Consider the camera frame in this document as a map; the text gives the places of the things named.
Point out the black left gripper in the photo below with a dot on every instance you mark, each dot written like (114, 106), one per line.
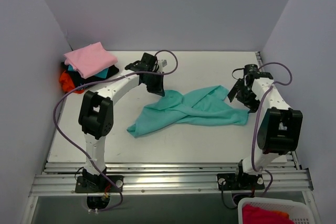
(153, 83)

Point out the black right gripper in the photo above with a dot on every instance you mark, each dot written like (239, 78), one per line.
(242, 92)

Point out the teal t shirt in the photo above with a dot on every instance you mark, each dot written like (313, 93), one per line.
(204, 107)

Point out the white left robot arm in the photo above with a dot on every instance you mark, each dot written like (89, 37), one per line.
(96, 114)

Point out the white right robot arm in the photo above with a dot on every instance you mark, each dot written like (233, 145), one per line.
(277, 125)

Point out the pink folded t shirt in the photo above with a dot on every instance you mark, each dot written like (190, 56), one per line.
(90, 60)

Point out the black folded patterned t shirt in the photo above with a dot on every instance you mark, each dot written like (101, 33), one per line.
(104, 74)

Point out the orange folded t shirt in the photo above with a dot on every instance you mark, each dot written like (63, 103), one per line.
(69, 80)

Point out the white plastic laundry basket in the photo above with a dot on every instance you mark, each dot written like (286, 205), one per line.
(297, 211)

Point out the magenta t shirt in basket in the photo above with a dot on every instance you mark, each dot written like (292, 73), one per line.
(256, 215)

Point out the orange garment in basket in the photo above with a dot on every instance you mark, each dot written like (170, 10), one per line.
(281, 213)

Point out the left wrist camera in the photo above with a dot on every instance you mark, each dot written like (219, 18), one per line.
(163, 63)

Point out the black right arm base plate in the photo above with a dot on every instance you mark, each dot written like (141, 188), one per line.
(231, 181)

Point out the aluminium table frame rails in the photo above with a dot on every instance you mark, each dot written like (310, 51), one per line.
(172, 171)

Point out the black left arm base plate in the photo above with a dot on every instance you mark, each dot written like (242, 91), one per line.
(101, 185)

